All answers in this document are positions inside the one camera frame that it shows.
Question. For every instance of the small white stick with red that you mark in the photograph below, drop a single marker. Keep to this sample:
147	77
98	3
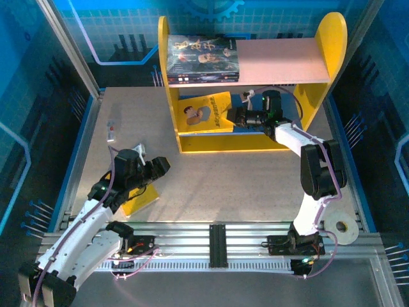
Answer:
111	134

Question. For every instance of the small black controller box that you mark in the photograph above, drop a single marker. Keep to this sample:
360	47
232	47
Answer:
300	269

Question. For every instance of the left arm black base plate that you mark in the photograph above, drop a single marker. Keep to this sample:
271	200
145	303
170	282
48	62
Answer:
143	244

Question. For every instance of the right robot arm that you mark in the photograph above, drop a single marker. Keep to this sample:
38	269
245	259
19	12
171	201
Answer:
322	172

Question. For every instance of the white tape roll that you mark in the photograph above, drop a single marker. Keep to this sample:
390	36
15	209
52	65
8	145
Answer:
351	231

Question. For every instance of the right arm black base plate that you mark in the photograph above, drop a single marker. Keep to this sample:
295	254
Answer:
278	246

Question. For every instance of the yellow book blue figure cover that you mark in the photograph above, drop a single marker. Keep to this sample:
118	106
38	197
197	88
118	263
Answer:
143	201

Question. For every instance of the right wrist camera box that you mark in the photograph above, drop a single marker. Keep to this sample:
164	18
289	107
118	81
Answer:
247	96

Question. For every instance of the aluminium mounting rail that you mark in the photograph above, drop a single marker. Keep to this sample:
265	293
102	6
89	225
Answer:
249	236

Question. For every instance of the yellow book brown figure cover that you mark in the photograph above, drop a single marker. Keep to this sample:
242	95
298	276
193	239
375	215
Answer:
198	112

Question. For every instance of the black rail bracket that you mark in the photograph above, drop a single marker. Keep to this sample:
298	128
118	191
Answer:
218	246

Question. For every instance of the aluminium enclosure post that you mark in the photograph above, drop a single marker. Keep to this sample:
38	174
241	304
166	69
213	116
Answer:
73	54
354	51

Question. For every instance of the yellow wooden bookshelf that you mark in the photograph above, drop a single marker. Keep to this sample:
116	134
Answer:
281	60

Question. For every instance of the dark wolf cover book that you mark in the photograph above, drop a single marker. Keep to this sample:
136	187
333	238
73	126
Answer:
207	78

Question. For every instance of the dark Guiguzi portrait book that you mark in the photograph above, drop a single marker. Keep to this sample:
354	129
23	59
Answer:
198	82
204	57

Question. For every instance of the yellow book two figures cover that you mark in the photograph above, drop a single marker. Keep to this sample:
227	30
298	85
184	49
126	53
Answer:
204	130

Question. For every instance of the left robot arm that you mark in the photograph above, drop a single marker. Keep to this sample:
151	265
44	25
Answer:
70	236

